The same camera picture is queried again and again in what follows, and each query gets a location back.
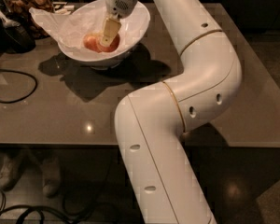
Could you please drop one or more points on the black round appliance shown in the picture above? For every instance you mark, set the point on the black round appliance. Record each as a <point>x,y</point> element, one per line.
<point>14,36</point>

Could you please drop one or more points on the right white shoe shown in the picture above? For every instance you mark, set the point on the right white shoe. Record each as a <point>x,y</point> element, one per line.
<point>51,176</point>

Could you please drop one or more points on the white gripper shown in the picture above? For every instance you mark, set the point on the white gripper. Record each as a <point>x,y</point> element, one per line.
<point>118,4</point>

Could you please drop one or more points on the white shoe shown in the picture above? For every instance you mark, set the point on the white shoe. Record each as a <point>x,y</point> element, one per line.
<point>10,172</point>
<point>51,176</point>

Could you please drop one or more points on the red apple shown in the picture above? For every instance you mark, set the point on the red apple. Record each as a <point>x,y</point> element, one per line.
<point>91,40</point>
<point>112,47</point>

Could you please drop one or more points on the left white shoe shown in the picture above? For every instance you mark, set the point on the left white shoe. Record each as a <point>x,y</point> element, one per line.
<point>10,172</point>

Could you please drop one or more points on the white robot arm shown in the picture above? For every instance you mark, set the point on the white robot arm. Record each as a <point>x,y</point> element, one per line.
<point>149,122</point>

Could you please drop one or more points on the small white items behind bowl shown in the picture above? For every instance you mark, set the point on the small white items behind bowl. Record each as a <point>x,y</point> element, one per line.
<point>63,8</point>

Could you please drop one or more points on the glass jar of snacks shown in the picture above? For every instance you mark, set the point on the glass jar of snacks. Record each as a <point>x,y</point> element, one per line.
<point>21,8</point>

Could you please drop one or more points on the white paper liner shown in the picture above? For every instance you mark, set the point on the white paper liner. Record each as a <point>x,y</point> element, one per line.
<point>69,30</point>

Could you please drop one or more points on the white tilted bowl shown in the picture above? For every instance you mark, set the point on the white tilted bowl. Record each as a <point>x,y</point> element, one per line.
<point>142,18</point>

